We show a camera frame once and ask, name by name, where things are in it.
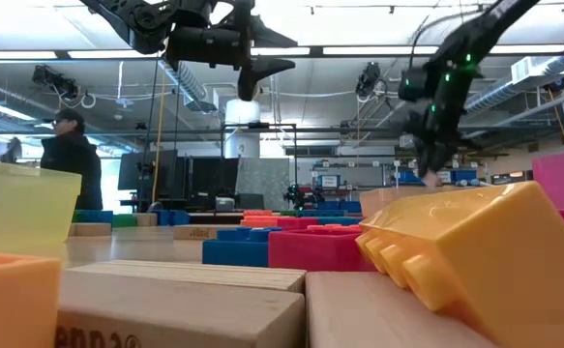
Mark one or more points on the black ceiling camera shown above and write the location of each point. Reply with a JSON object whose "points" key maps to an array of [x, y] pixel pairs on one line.
{"points": [[369, 79], [54, 79]]}

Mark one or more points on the peach plastic bin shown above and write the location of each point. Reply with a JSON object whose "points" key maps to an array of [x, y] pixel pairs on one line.
{"points": [[393, 198]]}

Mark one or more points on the yellow plastic bin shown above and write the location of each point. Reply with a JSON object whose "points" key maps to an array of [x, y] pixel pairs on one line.
{"points": [[20, 208]]}

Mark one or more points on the small black robot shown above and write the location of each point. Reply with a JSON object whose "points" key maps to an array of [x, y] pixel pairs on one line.
{"points": [[297, 195]]}

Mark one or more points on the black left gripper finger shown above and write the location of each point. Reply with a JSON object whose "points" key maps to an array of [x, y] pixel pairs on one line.
{"points": [[272, 38], [257, 72]]}

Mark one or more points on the person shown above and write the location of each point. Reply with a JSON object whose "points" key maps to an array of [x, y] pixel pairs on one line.
{"points": [[71, 159]]}

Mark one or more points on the blue small toy brick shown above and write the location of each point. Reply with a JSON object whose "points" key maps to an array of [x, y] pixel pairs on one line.
{"points": [[235, 249], [93, 216], [172, 217]]}

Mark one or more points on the white round duct column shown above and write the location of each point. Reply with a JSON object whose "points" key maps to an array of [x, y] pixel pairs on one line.
{"points": [[243, 125]]}

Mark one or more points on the black computer monitor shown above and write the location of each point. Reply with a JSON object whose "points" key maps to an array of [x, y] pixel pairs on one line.
{"points": [[148, 169], [211, 176]]}

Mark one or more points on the printed wooden block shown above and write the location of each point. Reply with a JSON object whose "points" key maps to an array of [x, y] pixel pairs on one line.
{"points": [[204, 232], [175, 314]]}

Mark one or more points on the yellow toy brick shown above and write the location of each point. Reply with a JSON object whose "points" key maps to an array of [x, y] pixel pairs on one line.
{"points": [[494, 256]]}

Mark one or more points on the silver ventilation duct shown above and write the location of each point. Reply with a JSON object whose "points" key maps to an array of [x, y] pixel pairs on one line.
{"points": [[187, 84], [518, 82]]}

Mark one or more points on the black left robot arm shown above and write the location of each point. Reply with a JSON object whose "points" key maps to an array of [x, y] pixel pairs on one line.
{"points": [[141, 21]]}

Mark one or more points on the long wooden plank block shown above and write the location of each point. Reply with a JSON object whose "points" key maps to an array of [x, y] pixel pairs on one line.
{"points": [[204, 273]]}

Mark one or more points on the orange long toy brick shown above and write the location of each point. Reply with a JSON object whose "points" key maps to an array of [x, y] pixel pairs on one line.
{"points": [[259, 222]]}

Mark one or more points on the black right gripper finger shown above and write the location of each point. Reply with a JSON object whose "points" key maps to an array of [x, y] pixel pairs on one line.
{"points": [[424, 162], [440, 157]]}

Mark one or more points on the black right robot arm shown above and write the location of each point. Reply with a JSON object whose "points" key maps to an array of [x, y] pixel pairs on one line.
{"points": [[460, 53]]}

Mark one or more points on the red small toy brick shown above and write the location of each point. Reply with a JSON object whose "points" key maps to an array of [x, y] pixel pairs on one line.
{"points": [[315, 249], [297, 223]]}

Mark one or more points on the blue long toy brick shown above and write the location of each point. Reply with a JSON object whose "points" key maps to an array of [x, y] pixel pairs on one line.
{"points": [[321, 212], [339, 220]]}

